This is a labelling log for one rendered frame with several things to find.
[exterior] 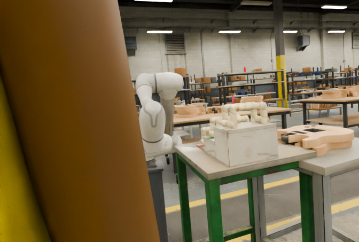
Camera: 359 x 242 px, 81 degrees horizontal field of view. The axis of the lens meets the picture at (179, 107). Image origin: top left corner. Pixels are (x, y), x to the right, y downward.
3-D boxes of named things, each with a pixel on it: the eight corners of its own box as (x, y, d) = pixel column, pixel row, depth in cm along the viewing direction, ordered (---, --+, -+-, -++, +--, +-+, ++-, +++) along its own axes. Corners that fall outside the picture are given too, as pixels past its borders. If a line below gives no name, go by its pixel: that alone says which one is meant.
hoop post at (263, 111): (263, 125, 102) (262, 105, 102) (259, 124, 105) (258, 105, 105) (269, 124, 103) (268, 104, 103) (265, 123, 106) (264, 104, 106)
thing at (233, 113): (232, 129, 98) (231, 109, 97) (229, 128, 101) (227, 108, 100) (239, 128, 99) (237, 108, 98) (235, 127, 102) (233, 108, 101)
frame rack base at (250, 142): (229, 168, 97) (227, 131, 96) (215, 158, 111) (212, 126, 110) (279, 157, 104) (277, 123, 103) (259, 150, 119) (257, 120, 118)
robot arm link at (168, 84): (155, 145, 193) (179, 142, 197) (157, 159, 180) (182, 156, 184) (151, 69, 147) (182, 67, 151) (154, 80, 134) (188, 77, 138)
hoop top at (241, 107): (231, 112, 97) (231, 105, 97) (228, 112, 100) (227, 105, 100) (268, 108, 103) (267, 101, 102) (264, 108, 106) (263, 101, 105)
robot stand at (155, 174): (138, 235, 197) (130, 162, 192) (167, 230, 201) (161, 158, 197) (137, 258, 170) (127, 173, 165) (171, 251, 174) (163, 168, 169)
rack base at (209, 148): (216, 158, 111) (215, 141, 110) (203, 151, 127) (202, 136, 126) (260, 150, 118) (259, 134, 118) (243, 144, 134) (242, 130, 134)
